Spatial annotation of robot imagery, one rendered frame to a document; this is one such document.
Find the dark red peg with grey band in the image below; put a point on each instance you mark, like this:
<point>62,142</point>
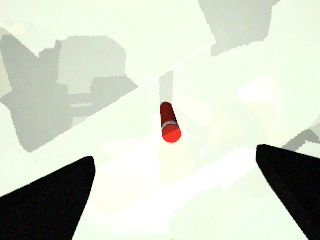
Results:
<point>170,129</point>

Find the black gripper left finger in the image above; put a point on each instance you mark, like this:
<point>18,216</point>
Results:
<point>49,208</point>

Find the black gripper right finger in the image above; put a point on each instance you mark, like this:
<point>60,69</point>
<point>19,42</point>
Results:
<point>295,180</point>

